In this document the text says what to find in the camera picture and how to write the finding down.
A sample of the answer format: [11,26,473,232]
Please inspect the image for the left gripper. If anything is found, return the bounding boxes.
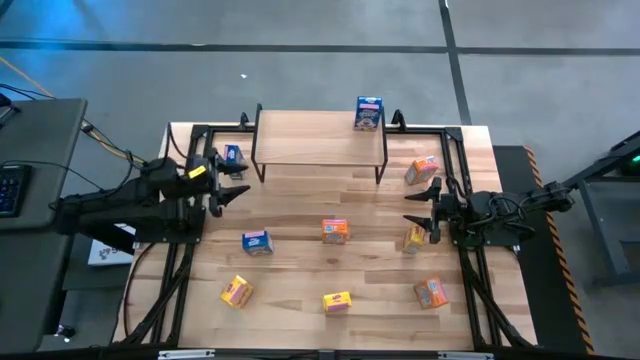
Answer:
[185,148,252,219]

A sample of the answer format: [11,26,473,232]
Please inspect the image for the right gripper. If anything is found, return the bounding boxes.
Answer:
[402,177,469,245]

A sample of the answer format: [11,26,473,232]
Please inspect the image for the blue Frosted Flakes cereal box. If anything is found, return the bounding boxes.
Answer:
[222,143,249,181]
[353,95,384,133]
[241,229,275,257]

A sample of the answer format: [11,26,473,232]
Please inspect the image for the yellow Corn Pops cereal box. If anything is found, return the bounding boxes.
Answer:
[321,291,353,315]
[402,224,427,256]
[220,274,255,309]

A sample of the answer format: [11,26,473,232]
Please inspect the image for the orange Mini-Wheats cereal box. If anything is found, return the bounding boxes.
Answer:
[404,155,441,187]
[321,217,351,246]
[413,275,450,310]

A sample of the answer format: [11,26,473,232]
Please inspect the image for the wooden shelf black metal legs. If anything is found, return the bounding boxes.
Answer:
[250,103,390,185]

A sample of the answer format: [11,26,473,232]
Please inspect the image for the black mat hazard-striped edge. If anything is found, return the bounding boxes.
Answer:
[492,144,596,356]

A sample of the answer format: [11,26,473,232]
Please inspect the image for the white paper sheet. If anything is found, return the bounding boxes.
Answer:
[87,223,137,267]

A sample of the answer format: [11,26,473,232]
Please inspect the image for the grey metal stand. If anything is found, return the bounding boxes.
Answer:
[552,172,640,289]

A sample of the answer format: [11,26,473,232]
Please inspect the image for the grey desk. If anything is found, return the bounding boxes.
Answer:
[0,223,75,354]
[0,98,89,231]

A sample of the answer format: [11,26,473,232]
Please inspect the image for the black box green light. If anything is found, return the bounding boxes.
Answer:
[612,130,640,177]

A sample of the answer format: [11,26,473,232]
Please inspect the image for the black keyboard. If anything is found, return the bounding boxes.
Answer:
[0,163,32,219]

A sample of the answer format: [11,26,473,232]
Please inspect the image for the small black caster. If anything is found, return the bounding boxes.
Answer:
[53,323,77,344]

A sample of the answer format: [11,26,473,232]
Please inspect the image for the black metal table frame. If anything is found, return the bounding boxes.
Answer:
[112,122,539,351]

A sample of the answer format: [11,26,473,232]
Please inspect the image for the silver metal bracket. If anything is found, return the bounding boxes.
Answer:
[157,349,216,360]
[438,351,495,360]

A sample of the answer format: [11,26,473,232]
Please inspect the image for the yellow cable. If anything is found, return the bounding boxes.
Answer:
[0,55,146,166]

